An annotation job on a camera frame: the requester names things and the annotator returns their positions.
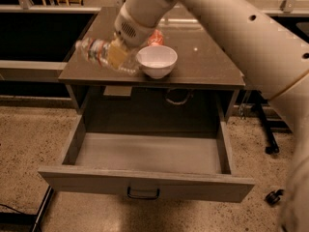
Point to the black floor frame bar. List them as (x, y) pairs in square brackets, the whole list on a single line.
[(14, 220)]

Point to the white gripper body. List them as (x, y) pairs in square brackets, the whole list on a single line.
[(132, 30)]

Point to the black drawer handle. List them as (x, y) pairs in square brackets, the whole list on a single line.
[(152, 194)]

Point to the black stand leg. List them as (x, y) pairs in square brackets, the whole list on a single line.
[(271, 148)]

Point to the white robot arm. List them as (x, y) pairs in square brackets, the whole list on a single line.
[(272, 59)]

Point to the black chair caster leg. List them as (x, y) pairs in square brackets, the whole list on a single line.
[(274, 197)]

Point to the white bowl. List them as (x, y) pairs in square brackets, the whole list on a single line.
[(157, 61)]

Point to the clear plastic water bottle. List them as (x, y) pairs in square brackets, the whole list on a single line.
[(95, 52)]

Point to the open grey top drawer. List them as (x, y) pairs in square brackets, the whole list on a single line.
[(186, 158)]

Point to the grey cabinet with dark top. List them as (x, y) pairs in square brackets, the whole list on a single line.
[(201, 65)]

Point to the red soda can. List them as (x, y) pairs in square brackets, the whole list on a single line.
[(156, 38)]

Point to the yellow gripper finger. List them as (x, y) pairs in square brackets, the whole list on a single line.
[(118, 54)]

